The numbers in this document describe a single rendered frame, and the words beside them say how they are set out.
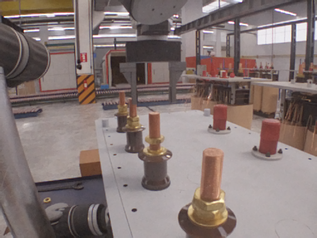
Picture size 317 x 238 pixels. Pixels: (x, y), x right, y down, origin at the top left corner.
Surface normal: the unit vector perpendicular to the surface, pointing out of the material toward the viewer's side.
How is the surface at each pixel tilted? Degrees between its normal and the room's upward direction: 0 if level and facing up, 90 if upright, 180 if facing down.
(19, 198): 80
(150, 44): 90
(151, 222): 0
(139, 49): 90
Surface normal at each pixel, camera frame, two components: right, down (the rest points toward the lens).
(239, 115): 0.32, 0.22
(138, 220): -0.02, -0.97
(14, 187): 0.74, -0.03
